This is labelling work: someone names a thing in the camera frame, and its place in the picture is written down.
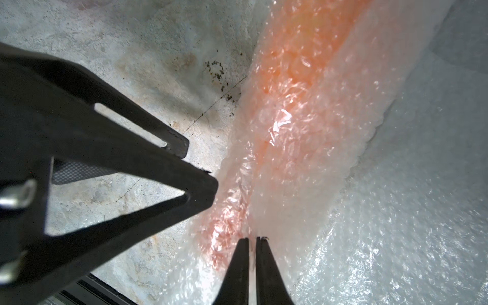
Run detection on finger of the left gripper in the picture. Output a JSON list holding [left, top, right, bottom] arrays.
[[1, 43, 189, 158], [1, 68, 217, 304]]

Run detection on bubble wrap sheet of green glass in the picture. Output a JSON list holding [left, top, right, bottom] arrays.
[[291, 1, 487, 304]]

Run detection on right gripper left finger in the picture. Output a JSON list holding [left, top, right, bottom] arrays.
[[213, 238, 249, 305]]

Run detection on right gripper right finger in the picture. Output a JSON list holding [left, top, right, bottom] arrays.
[[255, 237, 294, 305]]

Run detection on orange glass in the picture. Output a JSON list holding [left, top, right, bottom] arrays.
[[158, 1, 452, 304]]

